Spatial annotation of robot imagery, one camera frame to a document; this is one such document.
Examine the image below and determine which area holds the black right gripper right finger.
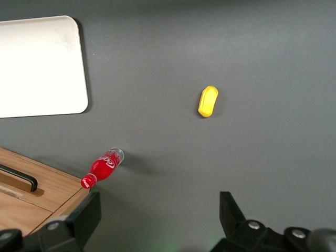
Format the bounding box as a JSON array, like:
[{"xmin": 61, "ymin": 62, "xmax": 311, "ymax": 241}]
[{"xmin": 209, "ymin": 191, "xmax": 287, "ymax": 252}]

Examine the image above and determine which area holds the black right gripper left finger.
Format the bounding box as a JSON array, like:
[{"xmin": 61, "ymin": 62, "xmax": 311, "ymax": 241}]
[{"xmin": 23, "ymin": 191, "xmax": 102, "ymax": 252}]

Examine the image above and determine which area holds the cream plastic tray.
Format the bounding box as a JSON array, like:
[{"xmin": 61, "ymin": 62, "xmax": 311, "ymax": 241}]
[{"xmin": 0, "ymin": 15, "xmax": 89, "ymax": 119}]

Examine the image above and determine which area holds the wooden two-drawer cabinet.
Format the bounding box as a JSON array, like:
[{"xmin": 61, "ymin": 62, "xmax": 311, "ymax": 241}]
[{"xmin": 0, "ymin": 146, "xmax": 91, "ymax": 236}]

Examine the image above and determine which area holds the yellow toy banana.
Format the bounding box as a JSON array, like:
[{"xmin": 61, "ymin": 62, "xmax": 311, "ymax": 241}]
[{"xmin": 197, "ymin": 85, "xmax": 219, "ymax": 118}]

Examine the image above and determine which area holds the black metal drawer handle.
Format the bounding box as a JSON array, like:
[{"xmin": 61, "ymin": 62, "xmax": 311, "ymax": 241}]
[{"xmin": 0, "ymin": 164, "xmax": 38, "ymax": 193}]

